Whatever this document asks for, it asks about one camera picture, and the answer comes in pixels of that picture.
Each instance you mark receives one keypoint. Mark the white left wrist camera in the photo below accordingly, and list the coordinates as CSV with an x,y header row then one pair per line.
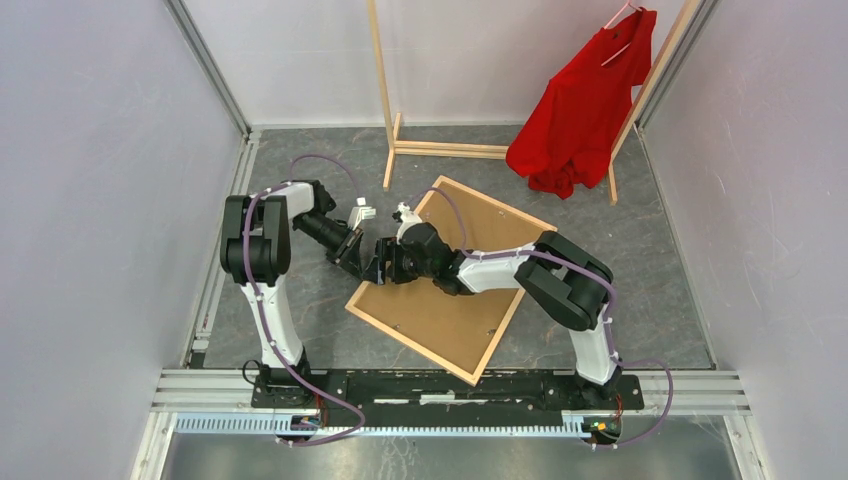
x,y
360,212

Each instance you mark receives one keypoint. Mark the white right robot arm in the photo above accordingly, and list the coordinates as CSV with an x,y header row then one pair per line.
x,y
572,287

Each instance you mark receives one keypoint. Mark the light wooden picture frame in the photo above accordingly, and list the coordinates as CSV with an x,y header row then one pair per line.
x,y
371,318

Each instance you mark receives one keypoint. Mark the brown backing board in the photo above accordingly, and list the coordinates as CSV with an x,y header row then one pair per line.
x,y
450,318

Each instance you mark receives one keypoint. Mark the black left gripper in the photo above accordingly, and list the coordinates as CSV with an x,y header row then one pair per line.
x,y
349,257

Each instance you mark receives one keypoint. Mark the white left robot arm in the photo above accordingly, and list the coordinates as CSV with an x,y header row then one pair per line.
x,y
256,251

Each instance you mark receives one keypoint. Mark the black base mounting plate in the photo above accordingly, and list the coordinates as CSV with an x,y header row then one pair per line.
x,y
435,398

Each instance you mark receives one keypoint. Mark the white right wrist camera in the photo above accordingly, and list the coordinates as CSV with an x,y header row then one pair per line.
x,y
406,217

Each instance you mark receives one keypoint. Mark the pink clothes hanger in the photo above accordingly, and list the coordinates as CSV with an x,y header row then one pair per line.
x,y
616,33

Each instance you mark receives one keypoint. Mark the red t-shirt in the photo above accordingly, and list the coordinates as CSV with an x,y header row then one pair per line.
x,y
569,136

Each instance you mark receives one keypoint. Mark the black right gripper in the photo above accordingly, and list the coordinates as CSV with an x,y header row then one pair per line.
x,y
386,252

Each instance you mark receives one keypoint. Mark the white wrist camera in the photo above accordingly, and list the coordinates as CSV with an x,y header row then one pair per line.
x,y
406,217
360,212

